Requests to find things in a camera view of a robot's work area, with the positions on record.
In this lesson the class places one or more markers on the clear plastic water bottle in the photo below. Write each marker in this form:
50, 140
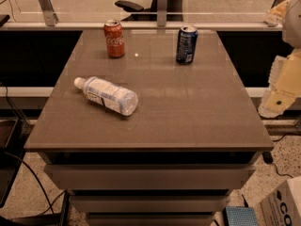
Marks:
107, 94

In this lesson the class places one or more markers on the middle metal glass bracket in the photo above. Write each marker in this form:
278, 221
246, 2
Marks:
161, 12

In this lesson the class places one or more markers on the white cardboard box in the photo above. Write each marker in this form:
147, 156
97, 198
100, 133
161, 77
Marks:
282, 207

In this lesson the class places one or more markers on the blue pepsi can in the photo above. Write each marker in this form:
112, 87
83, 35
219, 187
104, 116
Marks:
186, 44

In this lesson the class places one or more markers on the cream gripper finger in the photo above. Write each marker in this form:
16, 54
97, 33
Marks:
278, 14
284, 85

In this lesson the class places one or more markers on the black office chair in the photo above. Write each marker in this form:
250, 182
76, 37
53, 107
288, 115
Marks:
139, 13

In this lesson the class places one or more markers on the red coca-cola can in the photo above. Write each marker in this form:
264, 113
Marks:
113, 34

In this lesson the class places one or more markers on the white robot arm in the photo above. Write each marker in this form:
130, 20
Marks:
291, 32

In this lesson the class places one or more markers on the left metal glass bracket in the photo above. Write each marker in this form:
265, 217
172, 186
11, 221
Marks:
49, 15

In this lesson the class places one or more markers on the grey drawer cabinet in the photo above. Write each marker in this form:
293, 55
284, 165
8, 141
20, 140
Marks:
193, 138

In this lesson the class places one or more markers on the blue perforated box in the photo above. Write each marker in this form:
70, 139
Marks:
239, 216

